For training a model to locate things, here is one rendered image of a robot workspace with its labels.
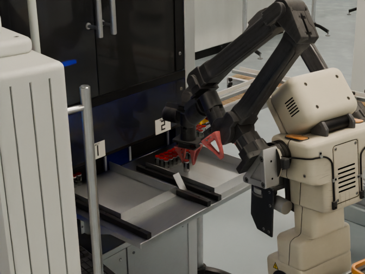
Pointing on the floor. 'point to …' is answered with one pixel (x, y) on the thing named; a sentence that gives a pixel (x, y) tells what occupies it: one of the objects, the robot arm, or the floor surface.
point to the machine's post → (188, 11)
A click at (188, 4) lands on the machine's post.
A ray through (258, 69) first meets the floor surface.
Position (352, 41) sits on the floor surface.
